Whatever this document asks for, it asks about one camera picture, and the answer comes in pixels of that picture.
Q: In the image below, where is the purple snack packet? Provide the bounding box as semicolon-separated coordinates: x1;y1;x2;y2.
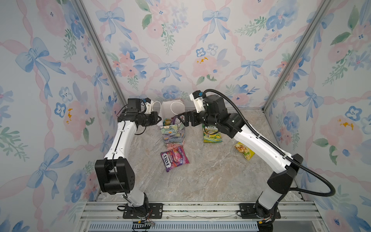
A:
171;116;182;125

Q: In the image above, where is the purple Fox's candy bag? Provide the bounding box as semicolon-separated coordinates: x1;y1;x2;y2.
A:
160;146;189;172

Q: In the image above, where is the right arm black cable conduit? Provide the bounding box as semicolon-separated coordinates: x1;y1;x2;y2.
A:
202;88;336;197

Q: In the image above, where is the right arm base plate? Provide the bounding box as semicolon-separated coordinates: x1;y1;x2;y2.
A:
237;203;281;220

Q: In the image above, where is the floral paper bag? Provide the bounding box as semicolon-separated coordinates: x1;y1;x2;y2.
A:
152;100;186;150

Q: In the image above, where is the green Fox's candy bag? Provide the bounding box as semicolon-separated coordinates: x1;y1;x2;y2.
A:
203;125;222;143

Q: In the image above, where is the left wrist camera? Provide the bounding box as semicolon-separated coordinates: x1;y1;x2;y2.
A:
126;98;152;114

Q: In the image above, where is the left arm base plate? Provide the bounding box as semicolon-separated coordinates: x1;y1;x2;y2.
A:
123;203;164;219

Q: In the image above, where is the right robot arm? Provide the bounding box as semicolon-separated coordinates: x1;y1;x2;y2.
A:
173;91;300;220

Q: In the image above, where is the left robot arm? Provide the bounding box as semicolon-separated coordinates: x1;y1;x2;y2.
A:
95;111;162;208

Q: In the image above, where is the orange Fox's candy bag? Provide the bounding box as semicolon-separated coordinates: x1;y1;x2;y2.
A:
163;119;174;126

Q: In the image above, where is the yellow snack packet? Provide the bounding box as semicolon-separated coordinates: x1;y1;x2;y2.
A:
234;142;255;160

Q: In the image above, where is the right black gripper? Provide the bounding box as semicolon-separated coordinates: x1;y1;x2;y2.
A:
177;108;219;130

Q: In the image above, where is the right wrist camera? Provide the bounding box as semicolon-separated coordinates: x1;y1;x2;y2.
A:
189;90;205;113

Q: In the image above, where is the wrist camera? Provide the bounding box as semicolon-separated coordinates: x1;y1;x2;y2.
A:
126;98;152;114
189;90;205;113

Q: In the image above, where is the aluminium rail frame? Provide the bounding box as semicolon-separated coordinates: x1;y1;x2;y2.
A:
75;202;329;232

